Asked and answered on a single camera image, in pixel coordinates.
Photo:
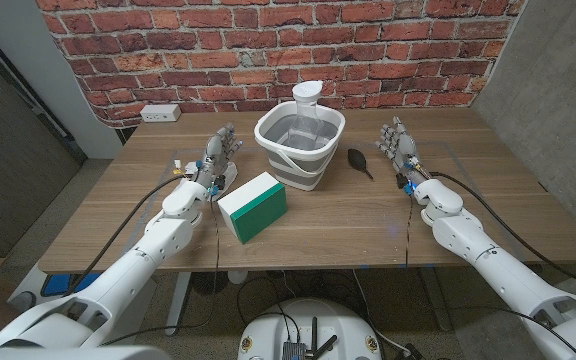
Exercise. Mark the black antenna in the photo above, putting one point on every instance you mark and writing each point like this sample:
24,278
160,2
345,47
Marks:
328,346
314,332

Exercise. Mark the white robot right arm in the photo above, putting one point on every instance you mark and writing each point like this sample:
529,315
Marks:
468,235

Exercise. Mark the white table leg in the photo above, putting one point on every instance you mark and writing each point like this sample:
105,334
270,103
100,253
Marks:
178,300

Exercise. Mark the blue floor object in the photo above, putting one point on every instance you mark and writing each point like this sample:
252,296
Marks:
58,284

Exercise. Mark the white grey collapsible bucket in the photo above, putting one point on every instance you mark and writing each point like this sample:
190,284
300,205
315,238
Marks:
293,170

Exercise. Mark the white power outlet strip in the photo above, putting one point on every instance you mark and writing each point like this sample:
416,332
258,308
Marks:
160,113

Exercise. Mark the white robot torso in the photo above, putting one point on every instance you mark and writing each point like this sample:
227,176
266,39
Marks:
68,354

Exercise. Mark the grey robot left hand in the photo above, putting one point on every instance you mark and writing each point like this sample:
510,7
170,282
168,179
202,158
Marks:
214,147

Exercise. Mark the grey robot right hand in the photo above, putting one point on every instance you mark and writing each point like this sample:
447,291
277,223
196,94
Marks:
404,147

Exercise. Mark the small grey electronics box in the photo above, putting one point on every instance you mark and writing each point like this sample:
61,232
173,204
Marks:
291,351

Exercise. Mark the green and white box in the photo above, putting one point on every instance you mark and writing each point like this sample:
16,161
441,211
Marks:
258,212

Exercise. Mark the red brick printed backdrop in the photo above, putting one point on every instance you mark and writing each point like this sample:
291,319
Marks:
168,50

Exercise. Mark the white cloth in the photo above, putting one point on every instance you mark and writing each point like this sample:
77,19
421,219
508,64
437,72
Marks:
229,174

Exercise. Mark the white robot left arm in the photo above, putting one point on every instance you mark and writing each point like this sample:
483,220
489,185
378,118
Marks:
158,240

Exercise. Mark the grey table leg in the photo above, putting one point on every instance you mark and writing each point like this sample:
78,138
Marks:
435,300

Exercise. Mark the black rubber bulb blower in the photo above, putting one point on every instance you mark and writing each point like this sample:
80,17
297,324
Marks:
356,158

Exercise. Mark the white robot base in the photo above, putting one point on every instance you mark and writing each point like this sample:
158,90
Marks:
268,330

